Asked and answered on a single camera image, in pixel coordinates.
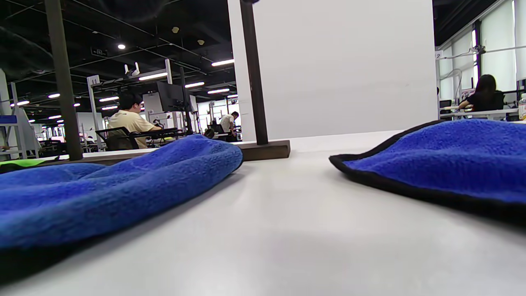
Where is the blue hand towel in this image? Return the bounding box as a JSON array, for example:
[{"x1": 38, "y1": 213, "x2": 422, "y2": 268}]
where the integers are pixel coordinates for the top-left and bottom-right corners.
[
  {"x1": 0, "y1": 134, "x2": 244, "y2": 280},
  {"x1": 329, "y1": 119, "x2": 526, "y2": 224}
]

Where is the green hand towel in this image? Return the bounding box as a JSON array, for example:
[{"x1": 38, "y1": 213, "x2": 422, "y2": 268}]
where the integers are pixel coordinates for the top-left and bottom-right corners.
[{"x1": 0, "y1": 158, "x2": 59, "y2": 173}]

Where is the dark metal hanging rack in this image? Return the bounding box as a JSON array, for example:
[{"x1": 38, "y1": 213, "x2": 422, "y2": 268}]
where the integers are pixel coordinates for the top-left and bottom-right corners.
[{"x1": 44, "y1": 0, "x2": 291, "y2": 166}]

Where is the black monitor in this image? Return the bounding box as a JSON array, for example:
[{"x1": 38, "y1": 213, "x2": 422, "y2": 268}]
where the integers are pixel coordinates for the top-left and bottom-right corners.
[{"x1": 156, "y1": 81, "x2": 193, "y2": 113}]

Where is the white partition board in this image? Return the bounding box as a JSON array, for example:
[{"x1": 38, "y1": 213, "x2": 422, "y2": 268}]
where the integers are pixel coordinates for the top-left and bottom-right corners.
[{"x1": 227, "y1": 0, "x2": 438, "y2": 141}]

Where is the black office chair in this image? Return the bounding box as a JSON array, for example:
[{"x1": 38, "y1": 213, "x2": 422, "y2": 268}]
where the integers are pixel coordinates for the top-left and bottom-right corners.
[{"x1": 95, "y1": 127, "x2": 141, "y2": 151}]

